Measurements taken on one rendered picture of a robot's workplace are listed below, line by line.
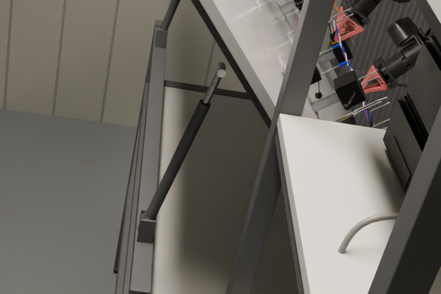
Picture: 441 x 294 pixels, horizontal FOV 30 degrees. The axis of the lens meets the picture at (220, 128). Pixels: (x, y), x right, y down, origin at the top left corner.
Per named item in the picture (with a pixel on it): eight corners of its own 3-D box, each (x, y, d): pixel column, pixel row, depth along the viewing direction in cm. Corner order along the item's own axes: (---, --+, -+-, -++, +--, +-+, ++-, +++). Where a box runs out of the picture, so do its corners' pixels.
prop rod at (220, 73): (218, 60, 145) (159, 185, 158) (219, 67, 142) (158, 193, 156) (226, 63, 145) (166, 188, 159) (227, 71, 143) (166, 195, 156)
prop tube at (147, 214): (152, 225, 164) (213, 102, 149) (151, 234, 161) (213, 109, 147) (137, 220, 163) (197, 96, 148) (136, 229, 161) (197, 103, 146)
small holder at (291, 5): (274, 5, 188) (303, -9, 186) (277, 0, 197) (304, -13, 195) (283, 23, 189) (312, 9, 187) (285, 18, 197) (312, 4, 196)
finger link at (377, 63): (352, 85, 223) (381, 65, 220) (350, 77, 229) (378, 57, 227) (367, 104, 225) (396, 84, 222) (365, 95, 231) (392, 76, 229)
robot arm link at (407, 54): (430, 53, 217) (432, 56, 222) (415, 32, 219) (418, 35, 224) (407, 68, 219) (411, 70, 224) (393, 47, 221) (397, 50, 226)
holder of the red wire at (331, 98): (307, 112, 161) (358, 88, 158) (306, 91, 173) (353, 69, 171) (319, 134, 162) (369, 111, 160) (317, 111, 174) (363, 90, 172)
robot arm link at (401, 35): (451, 37, 220) (437, 52, 228) (426, 2, 223) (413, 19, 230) (417, 54, 216) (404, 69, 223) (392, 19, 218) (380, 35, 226)
